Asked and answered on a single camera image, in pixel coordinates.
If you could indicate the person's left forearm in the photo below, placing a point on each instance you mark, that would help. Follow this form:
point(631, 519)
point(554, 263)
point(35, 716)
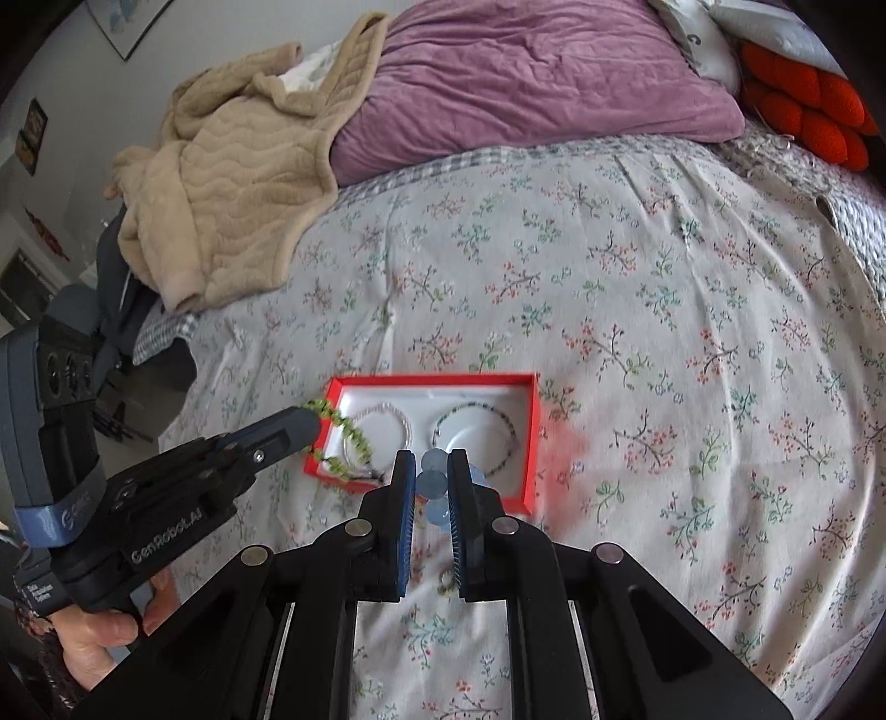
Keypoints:
point(38, 664)

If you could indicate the red wall ornament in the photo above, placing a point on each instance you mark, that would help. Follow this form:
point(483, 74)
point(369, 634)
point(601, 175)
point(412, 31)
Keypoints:
point(45, 232)

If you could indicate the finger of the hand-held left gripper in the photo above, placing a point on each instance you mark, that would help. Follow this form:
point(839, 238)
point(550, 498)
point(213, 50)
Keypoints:
point(280, 433)

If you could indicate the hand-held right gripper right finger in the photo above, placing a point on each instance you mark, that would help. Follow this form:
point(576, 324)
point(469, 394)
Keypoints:
point(455, 509)

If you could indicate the red cardboard box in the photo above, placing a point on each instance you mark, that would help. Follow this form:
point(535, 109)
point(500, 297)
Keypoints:
point(527, 443)

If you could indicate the grey knit blanket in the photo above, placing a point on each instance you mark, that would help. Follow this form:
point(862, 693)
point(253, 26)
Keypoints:
point(830, 187)

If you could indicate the dark clothing pile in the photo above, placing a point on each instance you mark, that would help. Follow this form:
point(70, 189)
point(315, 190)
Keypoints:
point(118, 291)

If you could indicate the small dark wall frames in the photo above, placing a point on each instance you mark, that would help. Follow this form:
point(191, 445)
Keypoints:
point(31, 135)

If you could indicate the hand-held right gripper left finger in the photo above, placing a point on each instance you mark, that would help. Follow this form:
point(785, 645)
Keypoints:
point(408, 500)

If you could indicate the small gold earring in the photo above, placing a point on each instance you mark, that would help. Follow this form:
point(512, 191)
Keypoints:
point(446, 583)

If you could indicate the beige fleece blanket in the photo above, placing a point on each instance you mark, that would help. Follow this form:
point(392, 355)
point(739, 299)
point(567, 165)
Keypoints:
point(228, 180)

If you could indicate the orange knot cushion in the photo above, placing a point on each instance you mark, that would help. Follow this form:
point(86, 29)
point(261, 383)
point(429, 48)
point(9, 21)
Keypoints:
point(810, 93)

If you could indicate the person's left hand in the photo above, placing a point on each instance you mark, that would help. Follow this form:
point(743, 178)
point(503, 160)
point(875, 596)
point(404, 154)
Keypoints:
point(104, 637)

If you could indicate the purple pillow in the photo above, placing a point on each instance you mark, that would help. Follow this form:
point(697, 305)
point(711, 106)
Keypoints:
point(526, 76)

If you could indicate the white printed pillow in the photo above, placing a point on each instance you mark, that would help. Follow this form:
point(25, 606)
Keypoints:
point(699, 38)

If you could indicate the floral duvet cover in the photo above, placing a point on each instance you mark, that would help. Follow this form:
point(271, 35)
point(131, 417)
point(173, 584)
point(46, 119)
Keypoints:
point(657, 332)

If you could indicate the framed wall picture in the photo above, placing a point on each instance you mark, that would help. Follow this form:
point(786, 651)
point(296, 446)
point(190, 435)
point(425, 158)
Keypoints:
point(128, 21)

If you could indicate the grey checked bed sheet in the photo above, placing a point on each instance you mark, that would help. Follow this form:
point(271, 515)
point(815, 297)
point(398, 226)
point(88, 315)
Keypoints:
point(159, 336)

